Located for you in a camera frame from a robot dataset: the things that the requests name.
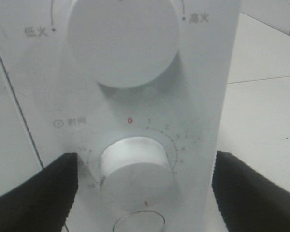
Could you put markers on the white microwave oven body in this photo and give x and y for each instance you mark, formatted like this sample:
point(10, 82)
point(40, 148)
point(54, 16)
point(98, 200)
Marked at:
point(67, 111)

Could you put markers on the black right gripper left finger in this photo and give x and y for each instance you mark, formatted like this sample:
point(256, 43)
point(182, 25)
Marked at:
point(43, 202)

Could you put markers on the white microwave door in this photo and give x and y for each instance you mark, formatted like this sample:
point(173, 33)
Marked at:
point(19, 158)

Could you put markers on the white round door button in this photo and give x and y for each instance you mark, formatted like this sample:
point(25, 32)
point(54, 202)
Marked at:
point(140, 221)

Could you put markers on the white microwave knob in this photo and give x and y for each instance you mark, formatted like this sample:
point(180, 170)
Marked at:
point(123, 43)
point(135, 175)

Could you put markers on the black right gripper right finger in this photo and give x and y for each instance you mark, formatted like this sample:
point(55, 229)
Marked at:
point(248, 201)

